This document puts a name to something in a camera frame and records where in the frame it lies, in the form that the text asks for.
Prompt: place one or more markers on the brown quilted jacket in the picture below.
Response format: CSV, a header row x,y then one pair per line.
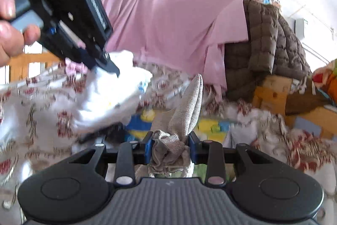
x,y
268,45

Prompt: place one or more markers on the beige knitted cloth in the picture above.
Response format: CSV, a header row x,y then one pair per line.
x,y
184,109

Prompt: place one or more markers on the striped white baby towel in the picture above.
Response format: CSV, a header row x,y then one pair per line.
x,y
110,98

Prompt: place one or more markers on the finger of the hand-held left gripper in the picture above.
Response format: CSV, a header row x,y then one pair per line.
x,y
109,65

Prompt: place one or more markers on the brown printed cloth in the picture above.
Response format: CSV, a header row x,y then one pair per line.
x,y
302,102

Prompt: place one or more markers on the grey cartoon print tray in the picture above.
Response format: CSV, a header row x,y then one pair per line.
x,y
210,126

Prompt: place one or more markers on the floral satin blanket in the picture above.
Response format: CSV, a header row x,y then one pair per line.
x,y
39,114

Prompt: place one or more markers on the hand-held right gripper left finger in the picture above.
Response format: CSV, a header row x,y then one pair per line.
x,y
148,151

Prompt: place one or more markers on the wooden bunk frame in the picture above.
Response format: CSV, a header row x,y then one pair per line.
x,y
271,93

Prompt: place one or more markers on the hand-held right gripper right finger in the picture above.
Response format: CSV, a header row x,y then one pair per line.
x,y
193,150

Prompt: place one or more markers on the person's left hand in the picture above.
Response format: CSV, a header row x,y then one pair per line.
x,y
10,30

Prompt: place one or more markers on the pink bed sheet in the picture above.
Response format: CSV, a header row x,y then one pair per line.
x,y
171,16

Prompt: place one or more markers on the black sock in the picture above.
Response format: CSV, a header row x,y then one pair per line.
x,y
108,132

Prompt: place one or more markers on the white air conditioner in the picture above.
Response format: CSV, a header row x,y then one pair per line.
x,y
301,27

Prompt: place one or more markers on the wooden bed frame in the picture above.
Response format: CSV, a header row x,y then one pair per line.
x,y
39,59

